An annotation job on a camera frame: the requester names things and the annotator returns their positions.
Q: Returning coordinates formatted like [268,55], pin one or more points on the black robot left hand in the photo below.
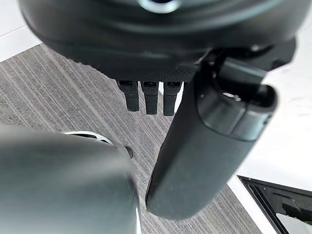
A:
[126,36]

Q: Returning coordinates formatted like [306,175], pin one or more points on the black dishwasher door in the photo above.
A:
[287,202]

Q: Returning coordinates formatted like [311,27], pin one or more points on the robot silver left leg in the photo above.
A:
[61,185]

